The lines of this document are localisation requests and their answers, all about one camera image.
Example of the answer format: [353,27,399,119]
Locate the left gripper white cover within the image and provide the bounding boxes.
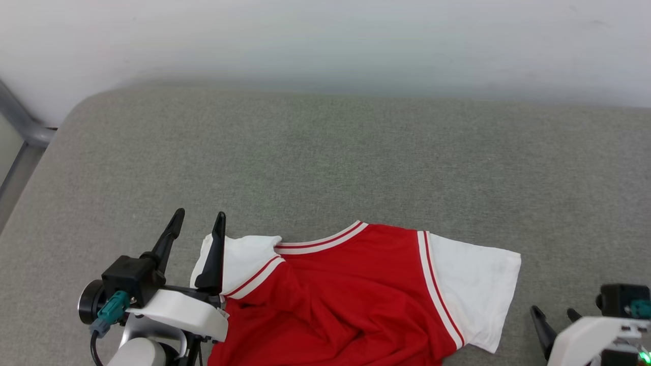
[126,208,230,343]

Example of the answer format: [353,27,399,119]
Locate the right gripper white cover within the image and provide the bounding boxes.
[530,305,651,366]

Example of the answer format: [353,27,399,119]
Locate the red and white jersey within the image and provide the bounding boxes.
[190,220,522,366]

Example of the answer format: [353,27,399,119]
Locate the left gripper black camera box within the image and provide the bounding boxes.
[101,255,167,309]

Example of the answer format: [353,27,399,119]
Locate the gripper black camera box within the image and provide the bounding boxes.
[596,284,651,319]
[101,255,167,309]

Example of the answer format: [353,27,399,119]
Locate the right gripper black camera box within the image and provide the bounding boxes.
[596,284,651,319]

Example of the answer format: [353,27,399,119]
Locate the teal cable connector left gripper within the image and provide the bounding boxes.
[90,290,131,339]

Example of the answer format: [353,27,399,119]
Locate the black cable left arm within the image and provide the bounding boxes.
[90,331,105,366]

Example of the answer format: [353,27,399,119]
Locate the grey metal frame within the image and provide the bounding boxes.
[0,80,57,204]

